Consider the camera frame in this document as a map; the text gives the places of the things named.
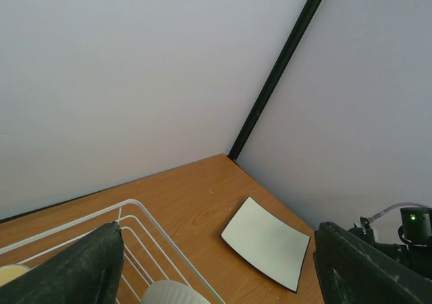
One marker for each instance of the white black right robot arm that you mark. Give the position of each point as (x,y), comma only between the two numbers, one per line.
(415,234)

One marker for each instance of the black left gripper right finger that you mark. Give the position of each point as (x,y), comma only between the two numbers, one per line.
(351,271)

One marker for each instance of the brown rimmed patterned plate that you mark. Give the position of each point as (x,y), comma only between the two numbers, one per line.
(172,292)

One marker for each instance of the black aluminium frame rail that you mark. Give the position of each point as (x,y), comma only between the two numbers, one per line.
(10,218)

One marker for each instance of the yellow ceramic mug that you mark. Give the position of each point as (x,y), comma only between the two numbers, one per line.
(11,272)

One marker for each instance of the white square plate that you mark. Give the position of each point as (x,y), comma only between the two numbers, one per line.
(274,248)

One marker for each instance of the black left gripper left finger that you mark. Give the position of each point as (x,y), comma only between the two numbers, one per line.
(88,271)

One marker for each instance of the white wire dish rack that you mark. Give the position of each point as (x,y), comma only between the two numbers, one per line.
(149,254)

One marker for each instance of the black right corner post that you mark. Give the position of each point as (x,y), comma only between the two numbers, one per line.
(301,25)

